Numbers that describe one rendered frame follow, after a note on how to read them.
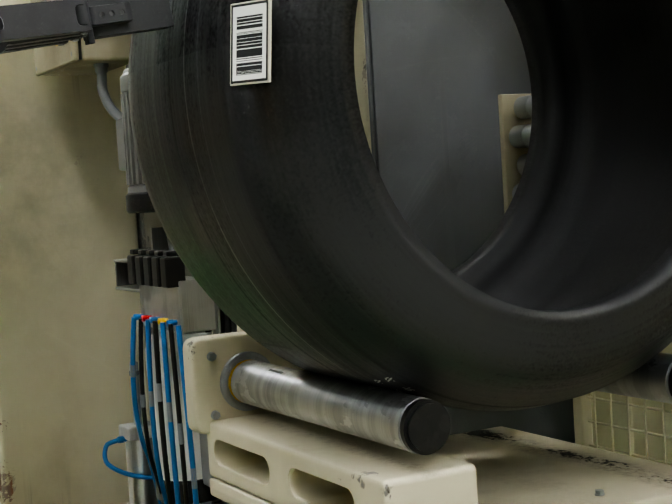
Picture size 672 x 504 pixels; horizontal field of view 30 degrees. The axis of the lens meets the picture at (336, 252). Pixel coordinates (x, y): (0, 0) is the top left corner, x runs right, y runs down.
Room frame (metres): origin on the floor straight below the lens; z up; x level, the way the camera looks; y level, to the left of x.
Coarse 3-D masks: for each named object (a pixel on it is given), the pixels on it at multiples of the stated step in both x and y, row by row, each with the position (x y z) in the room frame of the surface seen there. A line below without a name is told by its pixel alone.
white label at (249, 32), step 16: (256, 0) 0.91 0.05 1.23; (240, 16) 0.92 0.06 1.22; (256, 16) 0.91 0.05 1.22; (240, 32) 0.92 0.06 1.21; (256, 32) 0.91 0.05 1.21; (240, 48) 0.92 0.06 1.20; (256, 48) 0.91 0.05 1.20; (240, 64) 0.92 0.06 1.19; (256, 64) 0.91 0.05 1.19; (240, 80) 0.92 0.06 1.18; (256, 80) 0.91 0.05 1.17
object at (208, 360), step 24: (216, 336) 1.27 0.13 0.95; (240, 336) 1.28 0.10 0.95; (192, 360) 1.26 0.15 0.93; (216, 360) 1.27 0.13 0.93; (240, 360) 1.28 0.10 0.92; (264, 360) 1.29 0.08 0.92; (192, 384) 1.26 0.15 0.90; (216, 384) 1.27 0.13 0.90; (192, 408) 1.26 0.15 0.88; (216, 408) 1.26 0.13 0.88; (240, 408) 1.27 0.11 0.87
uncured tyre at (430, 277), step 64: (192, 0) 0.98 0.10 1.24; (320, 0) 0.92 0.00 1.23; (512, 0) 1.37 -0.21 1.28; (576, 0) 1.37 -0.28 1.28; (640, 0) 1.31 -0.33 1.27; (192, 64) 0.97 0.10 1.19; (320, 64) 0.92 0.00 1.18; (576, 64) 1.38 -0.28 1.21; (640, 64) 1.34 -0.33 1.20; (192, 128) 0.98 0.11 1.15; (256, 128) 0.93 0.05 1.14; (320, 128) 0.92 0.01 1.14; (576, 128) 1.38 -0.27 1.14; (640, 128) 1.34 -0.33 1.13; (192, 192) 1.02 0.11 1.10; (256, 192) 0.94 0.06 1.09; (320, 192) 0.92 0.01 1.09; (384, 192) 0.94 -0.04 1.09; (576, 192) 1.37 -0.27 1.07; (640, 192) 1.31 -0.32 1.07; (192, 256) 1.09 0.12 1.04; (256, 256) 0.97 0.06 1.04; (320, 256) 0.94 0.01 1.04; (384, 256) 0.94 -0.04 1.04; (512, 256) 1.34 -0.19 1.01; (576, 256) 1.34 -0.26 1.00; (640, 256) 1.26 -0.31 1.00; (256, 320) 1.08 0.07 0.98; (320, 320) 0.97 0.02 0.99; (384, 320) 0.96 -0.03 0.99; (448, 320) 0.97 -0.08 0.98; (512, 320) 1.00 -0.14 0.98; (576, 320) 1.02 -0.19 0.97; (640, 320) 1.06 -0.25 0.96; (448, 384) 1.00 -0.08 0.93; (512, 384) 1.02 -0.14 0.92; (576, 384) 1.06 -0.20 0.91
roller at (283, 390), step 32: (256, 384) 1.21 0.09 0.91; (288, 384) 1.16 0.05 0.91; (320, 384) 1.11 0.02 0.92; (352, 384) 1.08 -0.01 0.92; (320, 416) 1.09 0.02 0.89; (352, 416) 1.04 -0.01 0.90; (384, 416) 1.00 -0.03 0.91; (416, 416) 0.97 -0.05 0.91; (448, 416) 0.99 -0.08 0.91; (416, 448) 0.97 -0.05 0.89
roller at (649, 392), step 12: (660, 360) 1.13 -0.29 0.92; (636, 372) 1.14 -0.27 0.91; (648, 372) 1.13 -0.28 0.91; (660, 372) 1.12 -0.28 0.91; (612, 384) 1.18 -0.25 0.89; (624, 384) 1.16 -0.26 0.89; (636, 384) 1.14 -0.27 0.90; (648, 384) 1.13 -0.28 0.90; (660, 384) 1.12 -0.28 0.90; (636, 396) 1.16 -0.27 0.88; (648, 396) 1.14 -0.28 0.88; (660, 396) 1.12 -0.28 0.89
